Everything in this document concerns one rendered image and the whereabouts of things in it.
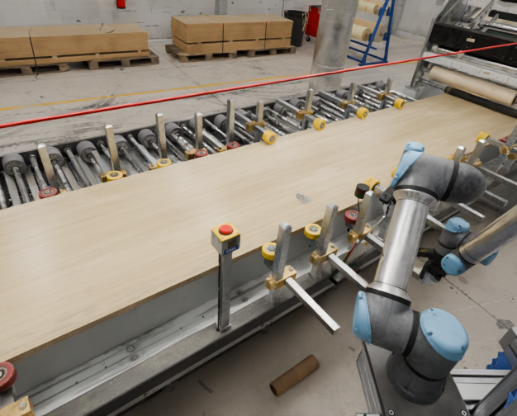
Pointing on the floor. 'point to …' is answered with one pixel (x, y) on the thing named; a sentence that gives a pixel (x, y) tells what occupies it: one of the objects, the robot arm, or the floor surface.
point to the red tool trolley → (312, 21)
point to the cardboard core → (293, 375)
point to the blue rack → (374, 36)
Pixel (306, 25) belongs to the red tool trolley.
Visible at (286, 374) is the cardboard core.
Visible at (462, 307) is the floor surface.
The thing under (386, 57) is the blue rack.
